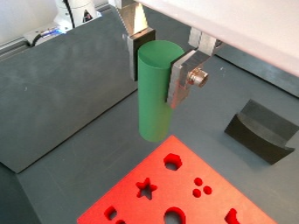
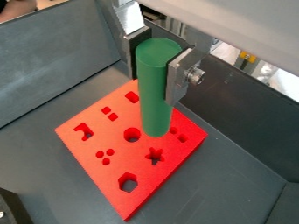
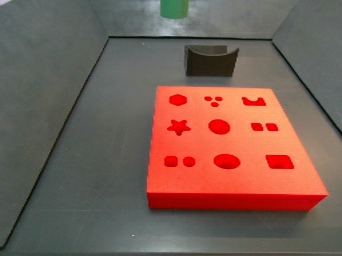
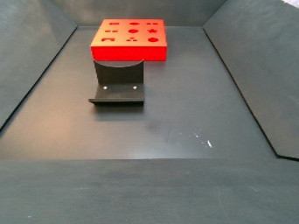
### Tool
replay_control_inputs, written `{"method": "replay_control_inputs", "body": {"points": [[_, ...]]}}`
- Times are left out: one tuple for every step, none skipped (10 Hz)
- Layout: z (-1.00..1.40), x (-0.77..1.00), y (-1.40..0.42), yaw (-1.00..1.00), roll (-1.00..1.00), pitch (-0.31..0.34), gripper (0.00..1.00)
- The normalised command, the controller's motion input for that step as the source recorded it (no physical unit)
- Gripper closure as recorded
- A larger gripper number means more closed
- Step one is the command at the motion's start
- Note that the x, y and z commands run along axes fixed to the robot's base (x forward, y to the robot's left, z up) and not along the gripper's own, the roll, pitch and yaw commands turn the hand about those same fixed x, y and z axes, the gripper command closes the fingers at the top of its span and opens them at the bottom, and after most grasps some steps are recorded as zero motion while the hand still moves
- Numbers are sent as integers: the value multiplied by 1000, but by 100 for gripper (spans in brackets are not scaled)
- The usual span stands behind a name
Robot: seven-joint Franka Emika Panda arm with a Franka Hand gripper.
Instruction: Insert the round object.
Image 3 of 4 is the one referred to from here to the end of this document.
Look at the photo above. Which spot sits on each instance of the green cylinder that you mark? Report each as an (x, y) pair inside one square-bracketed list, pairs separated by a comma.
[(174, 9)]

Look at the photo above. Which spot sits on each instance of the red shape sorting board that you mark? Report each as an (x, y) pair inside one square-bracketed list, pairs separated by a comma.
[(226, 152)]

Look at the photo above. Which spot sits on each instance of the dark grey curved cradle block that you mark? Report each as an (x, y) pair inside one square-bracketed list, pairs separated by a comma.
[(210, 60)]

